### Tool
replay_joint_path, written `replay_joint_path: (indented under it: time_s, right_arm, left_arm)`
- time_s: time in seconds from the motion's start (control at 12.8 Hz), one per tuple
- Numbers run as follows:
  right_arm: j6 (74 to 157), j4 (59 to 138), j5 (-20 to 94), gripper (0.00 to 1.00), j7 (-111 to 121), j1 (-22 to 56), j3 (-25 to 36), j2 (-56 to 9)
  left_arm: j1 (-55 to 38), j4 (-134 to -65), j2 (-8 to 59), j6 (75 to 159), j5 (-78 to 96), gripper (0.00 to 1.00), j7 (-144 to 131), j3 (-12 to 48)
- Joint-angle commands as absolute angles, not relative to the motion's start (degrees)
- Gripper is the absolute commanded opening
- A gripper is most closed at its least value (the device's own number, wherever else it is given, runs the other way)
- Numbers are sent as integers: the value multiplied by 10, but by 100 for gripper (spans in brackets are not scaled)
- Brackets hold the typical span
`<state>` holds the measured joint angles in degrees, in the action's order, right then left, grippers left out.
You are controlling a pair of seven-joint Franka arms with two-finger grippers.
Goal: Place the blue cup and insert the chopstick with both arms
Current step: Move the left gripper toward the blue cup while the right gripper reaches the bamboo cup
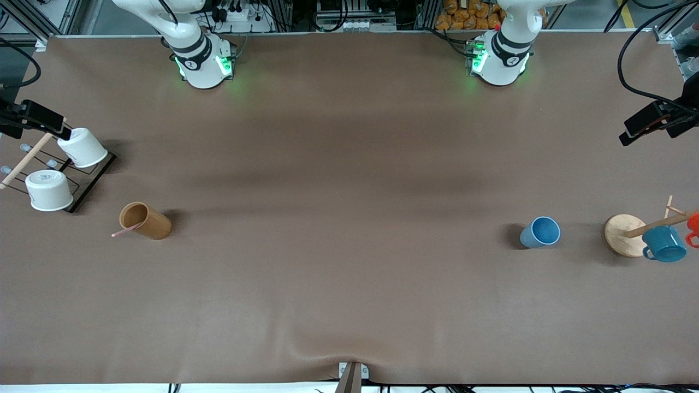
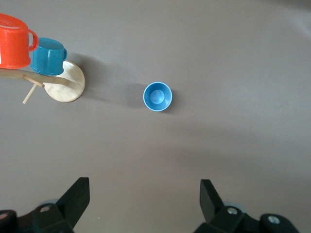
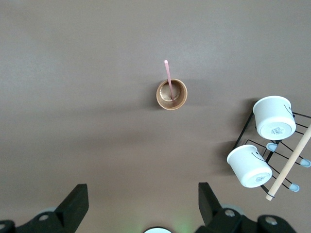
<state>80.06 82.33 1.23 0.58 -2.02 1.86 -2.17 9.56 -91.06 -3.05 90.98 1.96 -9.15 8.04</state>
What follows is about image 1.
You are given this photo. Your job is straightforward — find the light blue plastic cup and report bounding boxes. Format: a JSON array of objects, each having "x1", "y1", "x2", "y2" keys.
[{"x1": 519, "y1": 216, "x2": 561, "y2": 249}]

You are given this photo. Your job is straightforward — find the white paper cup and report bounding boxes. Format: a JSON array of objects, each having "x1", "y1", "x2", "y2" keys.
[
  {"x1": 57, "y1": 128, "x2": 109, "y2": 168},
  {"x1": 25, "y1": 170, "x2": 74, "y2": 212}
]

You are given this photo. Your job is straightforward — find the brown bamboo cup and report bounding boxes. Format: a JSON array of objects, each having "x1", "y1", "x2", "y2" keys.
[{"x1": 119, "y1": 201, "x2": 172, "y2": 240}]

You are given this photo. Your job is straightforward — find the wooden mug tree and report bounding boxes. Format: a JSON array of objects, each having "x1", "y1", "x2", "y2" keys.
[{"x1": 604, "y1": 195, "x2": 699, "y2": 258}]

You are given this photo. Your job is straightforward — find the teal enamel mug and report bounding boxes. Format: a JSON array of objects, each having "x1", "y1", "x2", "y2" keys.
[{"x1": 642, "y1": 225, "x2": 688, "y2": 263}]

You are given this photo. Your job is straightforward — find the orange snack bag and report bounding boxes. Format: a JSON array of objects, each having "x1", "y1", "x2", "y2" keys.
[{"x1": 435, "y1": 0, "x2": 506, "y2": 31}]

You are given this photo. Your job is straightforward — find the white power strip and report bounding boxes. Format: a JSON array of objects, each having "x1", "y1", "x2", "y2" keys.
[{"x1": 210, "y1": 0, "x2": 274, "y2": 32}]

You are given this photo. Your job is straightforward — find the brown table mat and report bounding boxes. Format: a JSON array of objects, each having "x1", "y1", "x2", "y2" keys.
[{"x1": 0, "y1": 34, "x2": 699, "y2": 385}]

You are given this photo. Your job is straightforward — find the grey metal table clamp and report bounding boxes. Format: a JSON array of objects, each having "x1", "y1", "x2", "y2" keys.
[{"x1": 334, "y1": 361, "x2": 369, "y2": 393}]

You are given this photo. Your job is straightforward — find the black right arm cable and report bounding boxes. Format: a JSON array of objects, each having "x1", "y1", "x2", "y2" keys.
[{"x1": 0, "y1": 37, "x2": 42, "y2": 89}]

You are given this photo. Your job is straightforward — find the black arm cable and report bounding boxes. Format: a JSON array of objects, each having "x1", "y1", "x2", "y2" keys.
[
  {"x1": 617, "y1": 0, "x2": 699, "y2": 107},
  {"x1": 0, "y1": 37, "x2": 42, "y2": 89}
]

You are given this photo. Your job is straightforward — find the black wire cup rack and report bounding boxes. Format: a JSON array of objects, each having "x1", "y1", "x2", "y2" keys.
[{"x1": 0, "y1": 117, "x2": 117, "y2": 213}]

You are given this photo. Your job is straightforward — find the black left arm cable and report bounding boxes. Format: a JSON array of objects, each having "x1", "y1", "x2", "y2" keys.
[{"x1": 617, "y1": 0, "x2": 699, "y2": 107}]

